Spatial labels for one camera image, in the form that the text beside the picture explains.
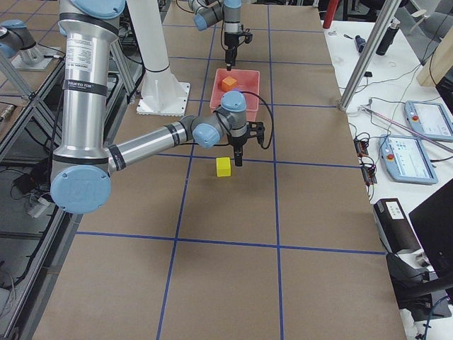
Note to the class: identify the aluminium frame post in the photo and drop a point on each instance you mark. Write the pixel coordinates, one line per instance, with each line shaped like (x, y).
(375, 37)

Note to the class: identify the far blue teach pendant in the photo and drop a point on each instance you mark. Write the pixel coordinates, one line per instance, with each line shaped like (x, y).
(429, 119)

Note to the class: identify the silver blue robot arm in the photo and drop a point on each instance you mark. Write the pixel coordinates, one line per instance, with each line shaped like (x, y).
(82, 164)
(208, 13)

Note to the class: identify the near blue teach pendant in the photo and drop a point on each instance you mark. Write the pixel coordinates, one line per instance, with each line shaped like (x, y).
(406, 160)

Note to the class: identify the yellow foam block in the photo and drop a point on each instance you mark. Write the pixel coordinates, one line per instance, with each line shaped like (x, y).
(223, 167)

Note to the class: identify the pink plastic bin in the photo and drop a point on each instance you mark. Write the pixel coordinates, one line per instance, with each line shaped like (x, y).
(246, 80)

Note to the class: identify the black box device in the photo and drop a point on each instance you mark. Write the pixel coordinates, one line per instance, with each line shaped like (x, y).
(393, 226)

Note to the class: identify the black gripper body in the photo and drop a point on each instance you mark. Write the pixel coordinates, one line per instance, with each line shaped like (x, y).
(236, 142)
(230, 41)

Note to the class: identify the blue teach pendant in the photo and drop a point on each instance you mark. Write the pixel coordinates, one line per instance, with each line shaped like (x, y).
(429, 119)
(406, 160)

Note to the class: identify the orange foam block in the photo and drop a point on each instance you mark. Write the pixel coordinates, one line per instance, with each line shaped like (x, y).
(228, 83)

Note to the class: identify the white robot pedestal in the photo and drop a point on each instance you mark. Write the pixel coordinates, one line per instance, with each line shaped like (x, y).
(161, 93)

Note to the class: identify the black water bottle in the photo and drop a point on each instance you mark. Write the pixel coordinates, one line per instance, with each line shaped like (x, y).
(388, 37)

